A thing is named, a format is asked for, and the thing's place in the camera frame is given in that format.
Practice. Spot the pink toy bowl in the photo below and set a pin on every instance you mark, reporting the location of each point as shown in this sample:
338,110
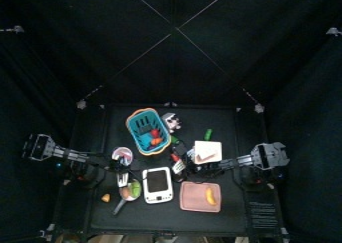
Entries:
122,153

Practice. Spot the white toy scale black top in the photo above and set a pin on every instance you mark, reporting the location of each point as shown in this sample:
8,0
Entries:
157,185

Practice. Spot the teal basket with orange rim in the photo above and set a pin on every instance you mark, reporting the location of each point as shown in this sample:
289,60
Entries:
149,131

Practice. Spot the yellow toy banana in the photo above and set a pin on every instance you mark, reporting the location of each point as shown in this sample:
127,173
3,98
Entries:
210,196

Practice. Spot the light green toy vegetable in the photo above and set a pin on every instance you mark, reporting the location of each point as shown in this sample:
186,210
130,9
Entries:
135,188

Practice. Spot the white toy spatula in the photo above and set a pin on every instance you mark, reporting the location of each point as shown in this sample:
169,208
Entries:
122,179

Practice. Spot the grey toy frying pan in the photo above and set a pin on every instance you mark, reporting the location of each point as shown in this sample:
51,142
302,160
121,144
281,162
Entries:
126,197

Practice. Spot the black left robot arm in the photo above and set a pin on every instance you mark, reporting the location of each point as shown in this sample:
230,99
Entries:
62,152

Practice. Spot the red toy fruit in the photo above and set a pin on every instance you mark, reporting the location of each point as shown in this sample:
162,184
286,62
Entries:
155,132

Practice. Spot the small orange toy piece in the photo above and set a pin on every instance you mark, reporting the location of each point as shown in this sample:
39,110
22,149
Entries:
106,197

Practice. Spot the orange toy carrot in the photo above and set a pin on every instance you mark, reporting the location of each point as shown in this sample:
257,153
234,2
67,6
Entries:
157,141

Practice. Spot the pink cutting board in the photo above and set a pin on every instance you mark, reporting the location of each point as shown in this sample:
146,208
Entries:
199,196

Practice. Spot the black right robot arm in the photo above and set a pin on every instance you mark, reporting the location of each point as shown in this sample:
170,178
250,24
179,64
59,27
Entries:
262,156

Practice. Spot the silver frame corner bracket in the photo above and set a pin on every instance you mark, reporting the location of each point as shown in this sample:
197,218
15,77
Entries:
16,29
333,31
260,108
82,103

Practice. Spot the black and white toy cow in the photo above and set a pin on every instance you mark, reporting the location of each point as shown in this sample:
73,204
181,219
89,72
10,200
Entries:
171,121

